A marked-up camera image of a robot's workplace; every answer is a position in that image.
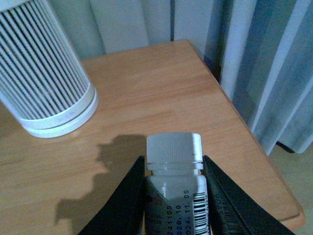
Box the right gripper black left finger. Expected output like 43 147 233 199
79 156 145 235

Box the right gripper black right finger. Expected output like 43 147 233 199
203 155 294 235

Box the white medicine bottle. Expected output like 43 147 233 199
144 132 211 235

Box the wooden nightstand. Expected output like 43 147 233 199
0 40 305 235

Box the white cylindrical air purifier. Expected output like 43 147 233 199
0 0 98 138

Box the grey curtain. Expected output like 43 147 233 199
51 0 313 153

